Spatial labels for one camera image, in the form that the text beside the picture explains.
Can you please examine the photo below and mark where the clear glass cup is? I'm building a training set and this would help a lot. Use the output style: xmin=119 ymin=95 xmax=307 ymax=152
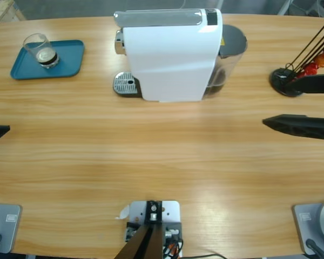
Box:
xmin=22 ymin=32 xmax=60 ymax=70

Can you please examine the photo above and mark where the white capsule coffee machine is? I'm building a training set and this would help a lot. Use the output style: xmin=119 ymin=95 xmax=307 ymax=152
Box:
xmin=112 ymin=8 xmax=224 ymax=104

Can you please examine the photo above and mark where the black capsule holder with rods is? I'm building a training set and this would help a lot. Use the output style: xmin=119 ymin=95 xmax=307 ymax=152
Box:
xmin=269 ymin=18 xmax=324 ymax=98

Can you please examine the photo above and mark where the white chair leg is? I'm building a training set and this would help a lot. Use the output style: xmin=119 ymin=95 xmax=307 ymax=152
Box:
xmin=276 ymin=0 xmax=291 ymax=16

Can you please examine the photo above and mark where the teal plastic tray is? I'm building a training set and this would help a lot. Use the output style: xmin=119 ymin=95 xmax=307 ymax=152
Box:
xmin=10 ymin=39 xmax=86 ymax=81

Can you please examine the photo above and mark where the wooden crate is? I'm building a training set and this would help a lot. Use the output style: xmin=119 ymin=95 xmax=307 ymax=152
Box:
xmin=0 ymin=0 xmax=26 ymax=25

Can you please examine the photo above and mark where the dark clear water tank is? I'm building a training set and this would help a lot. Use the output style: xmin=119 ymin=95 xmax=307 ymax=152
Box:
xmin=204 ymin=24 xmax=248 ymax=98

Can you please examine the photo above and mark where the white paper tag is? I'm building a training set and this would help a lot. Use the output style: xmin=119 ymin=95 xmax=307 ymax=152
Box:
xmin=114 ymin=204 xmax=131 ymax=221

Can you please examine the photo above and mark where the arm grey base plate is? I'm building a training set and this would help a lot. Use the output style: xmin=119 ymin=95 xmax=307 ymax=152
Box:
xmin=0 ymin=203 xmax=23 ymax=254
xmin=292 ymin=199 xmax=324 ymax=256

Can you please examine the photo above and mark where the white mount block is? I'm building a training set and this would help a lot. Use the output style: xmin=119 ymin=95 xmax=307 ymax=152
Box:
xmin=123 ymin=200 xmax=182 ymax=259

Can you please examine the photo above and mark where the black cable bundle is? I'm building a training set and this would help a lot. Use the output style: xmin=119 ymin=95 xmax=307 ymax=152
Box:
xmin=161 ymin=237 xmax=184 ymax=259

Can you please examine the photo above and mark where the dark camera post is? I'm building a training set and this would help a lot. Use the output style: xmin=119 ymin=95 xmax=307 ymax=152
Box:
xmin=115 ymin=200 xmax=163 ymax=259

